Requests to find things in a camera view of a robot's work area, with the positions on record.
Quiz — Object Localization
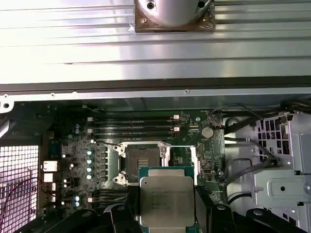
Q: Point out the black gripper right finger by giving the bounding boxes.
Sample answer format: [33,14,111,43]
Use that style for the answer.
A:
[194,185,307,233]

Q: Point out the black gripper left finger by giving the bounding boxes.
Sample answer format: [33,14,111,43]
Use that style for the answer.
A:
[52,185,141,233]

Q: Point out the silver green CPU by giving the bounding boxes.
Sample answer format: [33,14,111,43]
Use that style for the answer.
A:
[138,166,197,233]

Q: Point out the metal socket cover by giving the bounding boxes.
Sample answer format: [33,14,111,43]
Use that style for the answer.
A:
[160,144,202,182]

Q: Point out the black RAM slot white clips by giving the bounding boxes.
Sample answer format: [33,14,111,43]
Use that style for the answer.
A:
[87,127,180,136]
[87,116,180,124]
[87,195,129,203]

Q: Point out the CPU socket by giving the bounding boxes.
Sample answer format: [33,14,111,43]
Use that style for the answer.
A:
[106,142,171,187]

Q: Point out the silver drive cage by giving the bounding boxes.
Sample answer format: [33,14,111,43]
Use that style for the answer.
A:
[225,110,311,229]

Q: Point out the silver coin cell battery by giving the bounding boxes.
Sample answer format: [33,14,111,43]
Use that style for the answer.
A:
[200,126,214,139]

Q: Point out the green motherboard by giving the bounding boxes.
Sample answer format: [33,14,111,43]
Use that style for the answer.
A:
[41,110,226,219]

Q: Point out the black PC case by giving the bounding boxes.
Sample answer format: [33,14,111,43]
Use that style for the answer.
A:
[0,77,311,233]

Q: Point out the black cable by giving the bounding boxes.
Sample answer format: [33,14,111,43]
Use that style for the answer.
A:
[223,157,292,195]

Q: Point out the thin wire locking lever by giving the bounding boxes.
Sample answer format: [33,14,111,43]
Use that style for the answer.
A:
[95,139,121,149]

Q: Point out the grey cable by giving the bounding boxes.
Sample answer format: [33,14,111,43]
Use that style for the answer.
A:
[223,136,277,166]

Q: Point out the thin black wire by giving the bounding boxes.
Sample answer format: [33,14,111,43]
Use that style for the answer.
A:
[210,103,264,122]

